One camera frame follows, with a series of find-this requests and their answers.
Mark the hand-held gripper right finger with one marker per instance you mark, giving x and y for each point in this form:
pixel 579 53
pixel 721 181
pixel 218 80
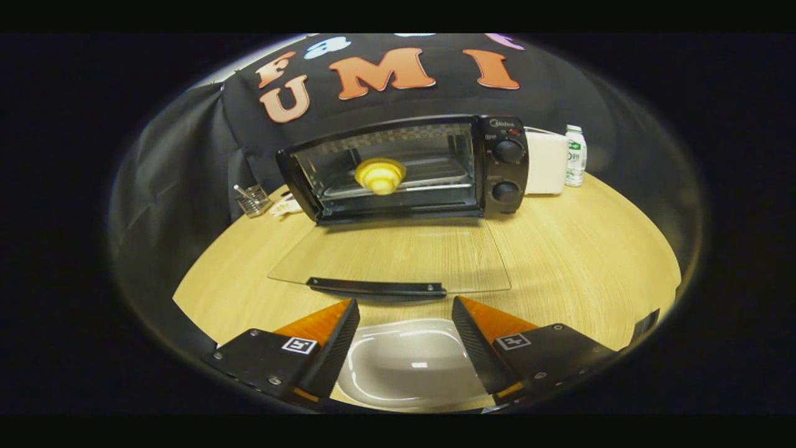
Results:
pixel 476 345

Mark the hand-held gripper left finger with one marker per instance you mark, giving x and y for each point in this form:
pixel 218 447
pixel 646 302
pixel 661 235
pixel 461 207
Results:
pixel 333 354

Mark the black toaster oven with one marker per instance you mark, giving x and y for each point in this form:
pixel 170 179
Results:
pixel 510 171

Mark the yellow croissant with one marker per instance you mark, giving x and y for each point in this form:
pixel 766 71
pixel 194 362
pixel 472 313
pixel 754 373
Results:
pixel 380 174

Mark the white oval plate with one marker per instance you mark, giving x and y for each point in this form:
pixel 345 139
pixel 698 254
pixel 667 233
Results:
pixel 410 367

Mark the small white sauce dish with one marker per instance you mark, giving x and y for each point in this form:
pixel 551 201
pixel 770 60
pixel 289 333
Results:
pixel 285 207

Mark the dark chair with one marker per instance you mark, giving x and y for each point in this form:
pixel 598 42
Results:
pixel 647 323

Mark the white box appliance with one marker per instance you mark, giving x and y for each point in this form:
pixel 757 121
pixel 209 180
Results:
pixel 546 165

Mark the small white drink bottle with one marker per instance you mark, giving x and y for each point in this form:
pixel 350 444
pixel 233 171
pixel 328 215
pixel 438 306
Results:
pixel 575 158

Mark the black backdrop cloth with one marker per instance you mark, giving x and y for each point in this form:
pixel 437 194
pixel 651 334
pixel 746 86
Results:
pixel 180 143

